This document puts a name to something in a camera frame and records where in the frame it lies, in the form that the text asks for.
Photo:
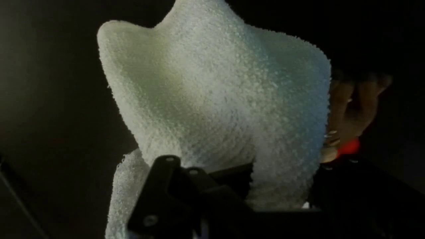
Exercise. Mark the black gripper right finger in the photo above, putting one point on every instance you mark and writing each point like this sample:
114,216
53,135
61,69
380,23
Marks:
367,199

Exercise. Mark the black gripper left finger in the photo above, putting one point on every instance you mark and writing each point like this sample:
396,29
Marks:
177,199

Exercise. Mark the cream waffle towel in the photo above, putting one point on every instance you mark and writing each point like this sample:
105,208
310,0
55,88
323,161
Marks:
221,97

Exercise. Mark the small red toy piece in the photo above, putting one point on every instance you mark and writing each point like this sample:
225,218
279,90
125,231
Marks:
350,146

